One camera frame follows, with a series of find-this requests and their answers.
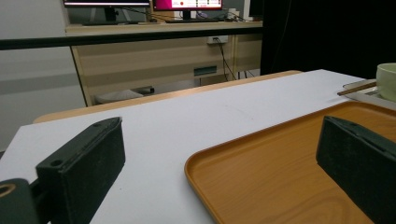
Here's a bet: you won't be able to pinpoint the light green bowl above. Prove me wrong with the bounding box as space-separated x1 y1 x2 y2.
375 63 396 103

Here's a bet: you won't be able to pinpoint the grey chair base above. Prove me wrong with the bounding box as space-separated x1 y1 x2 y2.
94 86 155 105

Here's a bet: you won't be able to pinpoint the black hanging cables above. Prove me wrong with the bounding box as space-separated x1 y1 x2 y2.
214 38 238 81

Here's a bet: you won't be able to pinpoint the brown wooden chopstick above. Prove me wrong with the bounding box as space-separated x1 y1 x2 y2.
336 81 378 96

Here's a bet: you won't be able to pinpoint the black horizontal frame bar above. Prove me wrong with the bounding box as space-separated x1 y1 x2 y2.
0 27 264 51

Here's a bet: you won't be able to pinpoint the light wooden desk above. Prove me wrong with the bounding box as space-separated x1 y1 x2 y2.
64 21 264 106

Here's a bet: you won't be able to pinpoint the dark teal desk label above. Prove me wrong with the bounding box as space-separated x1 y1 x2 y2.
193 65 218 77

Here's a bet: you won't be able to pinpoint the monitor with pink screen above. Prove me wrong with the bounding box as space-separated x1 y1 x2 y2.
152 0 223 21

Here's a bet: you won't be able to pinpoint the black curtain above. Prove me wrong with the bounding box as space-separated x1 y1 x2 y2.
261 0 396 79

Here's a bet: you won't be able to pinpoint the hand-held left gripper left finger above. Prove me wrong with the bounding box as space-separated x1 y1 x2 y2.
35 116 126 224

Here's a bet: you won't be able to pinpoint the black keyboard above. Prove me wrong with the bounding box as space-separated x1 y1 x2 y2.
164 18 220 24

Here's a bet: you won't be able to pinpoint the black computer monitor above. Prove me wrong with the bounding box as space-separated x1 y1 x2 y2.
63 0 151 23

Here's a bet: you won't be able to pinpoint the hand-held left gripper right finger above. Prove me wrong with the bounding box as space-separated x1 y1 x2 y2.
316 115 396 224

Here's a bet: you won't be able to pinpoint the brown wooden tray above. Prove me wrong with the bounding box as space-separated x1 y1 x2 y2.
184 101 396 224

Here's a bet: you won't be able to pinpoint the white cabinet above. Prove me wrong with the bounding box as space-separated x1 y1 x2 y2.
0 0 86 150

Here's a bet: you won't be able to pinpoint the white power strip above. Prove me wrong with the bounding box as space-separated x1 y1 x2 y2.
207 35 229 45

